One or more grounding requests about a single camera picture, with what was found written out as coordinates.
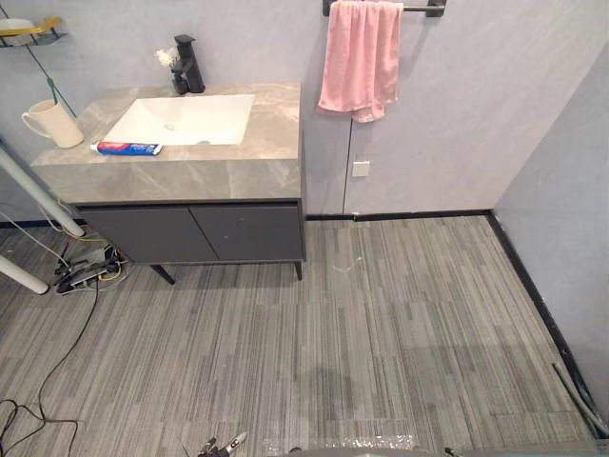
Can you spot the black faucet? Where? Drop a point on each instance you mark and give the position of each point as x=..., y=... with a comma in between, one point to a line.
x=188, y=66

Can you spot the power strip with plugs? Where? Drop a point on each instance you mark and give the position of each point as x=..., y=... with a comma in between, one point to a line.
x=85, y=271

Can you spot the grey marble washtable cabinet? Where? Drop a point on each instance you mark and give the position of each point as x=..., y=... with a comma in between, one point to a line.
x=190, y=176

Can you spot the white stand leg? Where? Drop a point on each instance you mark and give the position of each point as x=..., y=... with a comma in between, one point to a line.
x=21, y=273
x=33, y=185

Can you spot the pink towel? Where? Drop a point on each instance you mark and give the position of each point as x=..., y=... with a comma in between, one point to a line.
x=361, y=57

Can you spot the black towel bar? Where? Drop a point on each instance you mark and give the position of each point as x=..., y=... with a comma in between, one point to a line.
x=428, y=7

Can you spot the cream ceramic mug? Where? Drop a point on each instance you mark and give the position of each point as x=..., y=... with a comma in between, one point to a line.
x=54, y=124

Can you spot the yellow dish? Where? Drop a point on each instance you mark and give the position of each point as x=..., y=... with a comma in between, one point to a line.
x=45, y=25

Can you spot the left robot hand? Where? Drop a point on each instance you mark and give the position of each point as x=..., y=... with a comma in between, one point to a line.
x=223, y=446

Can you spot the white rectangular sink basin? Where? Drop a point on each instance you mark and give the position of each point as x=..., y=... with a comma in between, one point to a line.
x=183, y=119

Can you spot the red blue toothpaste tube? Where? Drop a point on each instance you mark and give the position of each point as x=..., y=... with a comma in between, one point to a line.
x=127, y=147

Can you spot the black wall shelf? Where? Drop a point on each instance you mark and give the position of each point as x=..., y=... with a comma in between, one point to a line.
x=33, y=38

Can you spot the white wall socket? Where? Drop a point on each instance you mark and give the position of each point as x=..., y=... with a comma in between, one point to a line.
x=361, y=169

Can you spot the white bowl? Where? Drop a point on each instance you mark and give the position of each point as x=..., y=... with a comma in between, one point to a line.
x=14, y=26

